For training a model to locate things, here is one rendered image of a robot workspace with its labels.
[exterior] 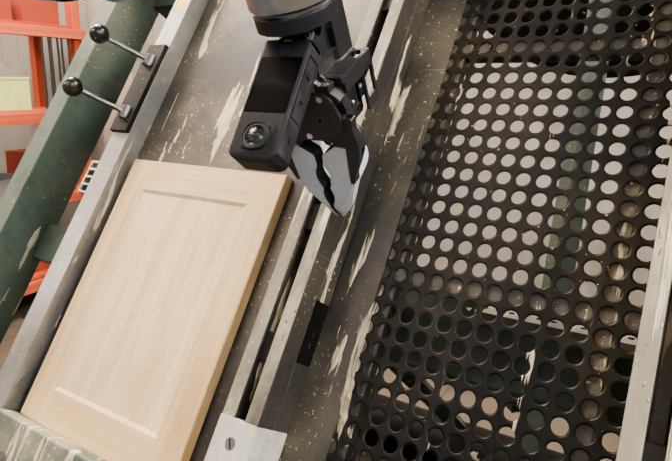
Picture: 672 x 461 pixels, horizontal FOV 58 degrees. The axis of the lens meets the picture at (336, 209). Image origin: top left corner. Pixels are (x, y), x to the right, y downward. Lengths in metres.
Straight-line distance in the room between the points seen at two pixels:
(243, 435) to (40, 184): 0.82
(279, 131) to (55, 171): 1.01
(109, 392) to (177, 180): 0.37
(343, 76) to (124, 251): 0.70
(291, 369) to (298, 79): 0.43
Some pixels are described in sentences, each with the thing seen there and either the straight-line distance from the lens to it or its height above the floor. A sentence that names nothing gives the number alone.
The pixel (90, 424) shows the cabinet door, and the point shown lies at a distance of 1.07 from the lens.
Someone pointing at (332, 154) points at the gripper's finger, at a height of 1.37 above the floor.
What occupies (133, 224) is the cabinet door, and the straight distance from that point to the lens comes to 1.16.
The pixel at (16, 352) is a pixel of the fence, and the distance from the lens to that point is 1.23.
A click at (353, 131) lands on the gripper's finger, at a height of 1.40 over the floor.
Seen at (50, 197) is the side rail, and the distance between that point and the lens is 1.45.
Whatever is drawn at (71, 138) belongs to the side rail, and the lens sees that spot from 1.47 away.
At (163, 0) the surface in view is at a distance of 1.60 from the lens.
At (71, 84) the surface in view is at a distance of 1.26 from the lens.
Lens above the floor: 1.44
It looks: 12 degrees down
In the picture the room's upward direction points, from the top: straight up
